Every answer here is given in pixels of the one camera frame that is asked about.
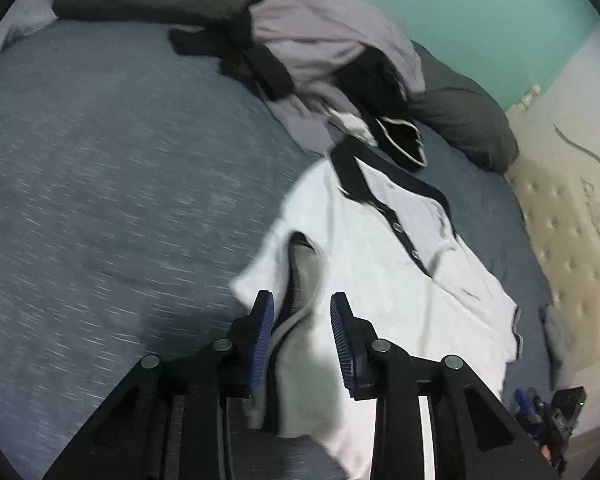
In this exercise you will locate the light grey quilt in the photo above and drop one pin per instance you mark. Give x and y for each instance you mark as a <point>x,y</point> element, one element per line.
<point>10,25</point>

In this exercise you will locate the white polo shirt black trim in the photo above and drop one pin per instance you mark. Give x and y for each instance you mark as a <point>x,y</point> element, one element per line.
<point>380,285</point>

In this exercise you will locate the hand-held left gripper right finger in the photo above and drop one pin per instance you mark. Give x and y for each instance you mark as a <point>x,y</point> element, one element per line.
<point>341,340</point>

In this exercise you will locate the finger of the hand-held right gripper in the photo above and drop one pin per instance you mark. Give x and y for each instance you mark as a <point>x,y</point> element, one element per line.
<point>527,407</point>

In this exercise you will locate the black garment white piping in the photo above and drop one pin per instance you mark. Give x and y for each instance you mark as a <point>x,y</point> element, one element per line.
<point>370,80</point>

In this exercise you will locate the small grey cloth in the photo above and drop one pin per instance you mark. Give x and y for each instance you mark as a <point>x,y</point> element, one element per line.
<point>557,340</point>

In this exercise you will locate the bed with blue sheet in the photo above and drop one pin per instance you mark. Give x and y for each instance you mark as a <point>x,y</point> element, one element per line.
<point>80,185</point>

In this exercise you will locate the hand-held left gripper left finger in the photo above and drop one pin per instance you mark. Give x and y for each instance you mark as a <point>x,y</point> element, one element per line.
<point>261,340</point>

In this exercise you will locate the cream tufted headboard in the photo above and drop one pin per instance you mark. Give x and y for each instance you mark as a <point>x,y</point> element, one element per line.
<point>570,210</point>

